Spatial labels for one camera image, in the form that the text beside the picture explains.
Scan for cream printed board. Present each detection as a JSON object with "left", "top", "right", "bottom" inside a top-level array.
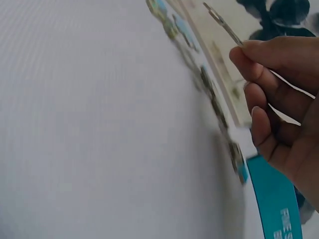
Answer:
[{"left": 178, "top": 0, "right": 253, "bottom": 128}]

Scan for person's right hand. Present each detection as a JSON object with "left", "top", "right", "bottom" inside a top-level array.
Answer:
[{"left": 228, "top": 36, "right": 319, "bottom": 214}]

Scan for metal tweezers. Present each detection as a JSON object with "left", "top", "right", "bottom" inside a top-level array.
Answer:
[{"left": 202, "top": 1, "right": 317, "bottom": 126}]

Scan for teal box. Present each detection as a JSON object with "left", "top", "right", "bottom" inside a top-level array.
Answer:
[{"left": 245, "top": 153, "right": 304, "bottom": 239}]

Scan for row of small printed pieces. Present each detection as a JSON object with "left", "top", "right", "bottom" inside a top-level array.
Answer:
[{"left": 146, "top": 0, "right": 249, "bottom": 185}]

